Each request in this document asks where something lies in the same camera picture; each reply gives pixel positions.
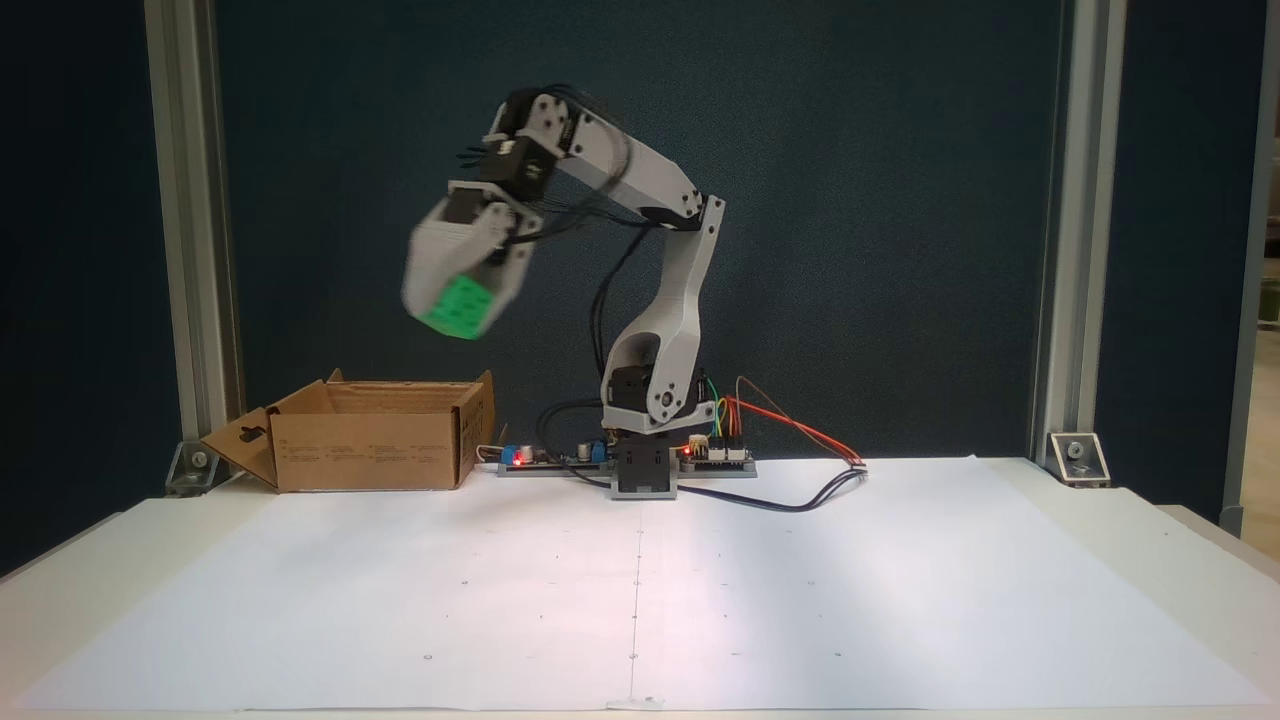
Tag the narrow grey moving gripper jaw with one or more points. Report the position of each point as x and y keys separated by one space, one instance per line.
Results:
x=512 y=270

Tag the wide grey fixed gripper jaw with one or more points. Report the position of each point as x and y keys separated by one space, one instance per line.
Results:
x=445 y=250

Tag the green die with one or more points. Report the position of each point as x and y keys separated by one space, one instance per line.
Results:
x=462 y=305

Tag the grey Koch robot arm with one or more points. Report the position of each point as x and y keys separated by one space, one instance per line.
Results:
x=660 y=310

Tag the circuit board with blue parts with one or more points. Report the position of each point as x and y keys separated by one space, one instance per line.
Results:
x=560 y=458

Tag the brown cardboard box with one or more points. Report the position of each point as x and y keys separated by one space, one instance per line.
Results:
x=370 y=455

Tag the large white paper sheet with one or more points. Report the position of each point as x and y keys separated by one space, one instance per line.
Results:
x=400 y=620

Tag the aluminium frame post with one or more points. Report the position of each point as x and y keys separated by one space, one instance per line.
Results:
x=1080 y=200
x=195 y=200
x=1250 y=250

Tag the metal corner bracket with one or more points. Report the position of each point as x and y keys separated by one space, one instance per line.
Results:
x=1078 y=458
x=200 y=465

